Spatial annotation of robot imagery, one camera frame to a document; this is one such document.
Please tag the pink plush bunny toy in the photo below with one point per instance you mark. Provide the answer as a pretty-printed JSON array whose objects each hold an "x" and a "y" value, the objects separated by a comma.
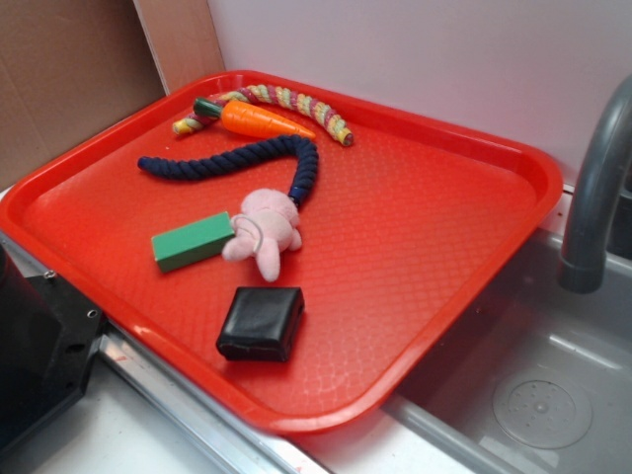
[{"x": 266, "y": 227}]

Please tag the orange toy carrot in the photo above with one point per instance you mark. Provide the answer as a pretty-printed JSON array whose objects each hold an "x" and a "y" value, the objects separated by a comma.
[{"x": 247, "y": 119}]

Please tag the red plastic tray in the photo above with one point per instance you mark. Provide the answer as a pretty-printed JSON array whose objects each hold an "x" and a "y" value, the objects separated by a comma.
[{"x": 403, "y": 229}]

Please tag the black square block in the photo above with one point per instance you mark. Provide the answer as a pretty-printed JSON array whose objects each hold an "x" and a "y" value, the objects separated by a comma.
[{"x": 261, "y": 323}]

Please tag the green wooden block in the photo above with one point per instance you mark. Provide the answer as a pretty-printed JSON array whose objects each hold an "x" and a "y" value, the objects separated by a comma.
[{"x": 192, "y": 243}]

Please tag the grey toy sink basin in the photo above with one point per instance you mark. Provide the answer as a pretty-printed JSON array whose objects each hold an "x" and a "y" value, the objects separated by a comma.
[{"x": 531, "y": 378}]

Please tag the grey toy faucet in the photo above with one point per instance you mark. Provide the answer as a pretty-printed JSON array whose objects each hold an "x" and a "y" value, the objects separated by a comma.
[{"x": 599, "y": 220}]

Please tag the brown cardboard panel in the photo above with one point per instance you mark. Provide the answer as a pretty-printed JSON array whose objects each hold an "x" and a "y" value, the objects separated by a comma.
[{"x": 70, "y": 69}]

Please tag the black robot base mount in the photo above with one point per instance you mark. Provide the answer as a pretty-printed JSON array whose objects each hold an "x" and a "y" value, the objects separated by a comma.
[{"x": 50, "y": 332}]

